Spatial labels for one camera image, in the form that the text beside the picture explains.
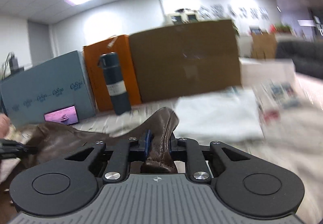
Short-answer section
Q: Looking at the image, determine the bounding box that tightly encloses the large blue-grey cardboard box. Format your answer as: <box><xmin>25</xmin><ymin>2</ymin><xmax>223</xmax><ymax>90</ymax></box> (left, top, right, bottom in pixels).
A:
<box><xmin>1</xmin><ymin>51</ymin><xmax>96</xmax><ymax>127</ymax></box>

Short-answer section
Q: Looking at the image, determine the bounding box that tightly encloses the black device on boxes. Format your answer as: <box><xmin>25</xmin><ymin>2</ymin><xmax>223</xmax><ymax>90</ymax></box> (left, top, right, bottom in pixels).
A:
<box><xmin>7</xmin><ymin>52</ymin><xmax>25</xmax><ymax>74</ymax></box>

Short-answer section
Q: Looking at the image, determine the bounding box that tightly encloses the white cabinet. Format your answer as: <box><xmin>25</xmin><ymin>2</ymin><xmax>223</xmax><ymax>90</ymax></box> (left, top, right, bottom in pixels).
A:
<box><xmin>168</xmin><ymin>13</ymin><xmax>199</xmax><ymax>25</ymax></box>

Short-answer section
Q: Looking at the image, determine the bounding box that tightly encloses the brown cardboard box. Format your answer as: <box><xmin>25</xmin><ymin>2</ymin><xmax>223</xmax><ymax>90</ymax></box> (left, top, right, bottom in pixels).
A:
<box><xmin>129</xmin><ymin>20</ymin><xmax>241</xmax><ymax>103</ymax></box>

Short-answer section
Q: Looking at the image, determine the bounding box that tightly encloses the orange cardboard box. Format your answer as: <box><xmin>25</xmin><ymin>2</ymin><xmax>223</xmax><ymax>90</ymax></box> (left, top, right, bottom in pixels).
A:
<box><xmin>83</xmin><ymin>35</ymin><xmax>141</xmax><ymax>115</ymax></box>

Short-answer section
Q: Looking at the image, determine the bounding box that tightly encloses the white folded cloth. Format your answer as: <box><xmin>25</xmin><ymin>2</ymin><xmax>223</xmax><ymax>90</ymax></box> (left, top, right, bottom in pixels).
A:
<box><xmin>174</xmin><ymin>88</ymin><xmax>264</xmax><ymax>145</ymax></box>

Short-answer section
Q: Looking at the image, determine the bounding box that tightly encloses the brown leather jacket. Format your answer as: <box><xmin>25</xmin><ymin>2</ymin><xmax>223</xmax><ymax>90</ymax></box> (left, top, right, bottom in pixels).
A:
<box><xmin>21</xmin><ymin>107</ymin><xmax>179</xmax><ymax>174</ymax></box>

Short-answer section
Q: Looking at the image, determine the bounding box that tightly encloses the smartphone showing video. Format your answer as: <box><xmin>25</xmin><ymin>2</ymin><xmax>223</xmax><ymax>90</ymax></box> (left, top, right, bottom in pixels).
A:
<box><xmin>44</xmin><ymin>105</ymin><xmax>79</xmax><ymax>125</ymax></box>

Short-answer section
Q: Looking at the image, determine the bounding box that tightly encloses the dark blue thermos bottle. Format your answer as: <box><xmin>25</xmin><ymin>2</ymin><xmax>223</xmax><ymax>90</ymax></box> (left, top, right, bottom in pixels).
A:
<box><xmin>98</xmin><ymin>52</ymin><xmax>131</xmax><ymax>115</ymax></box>

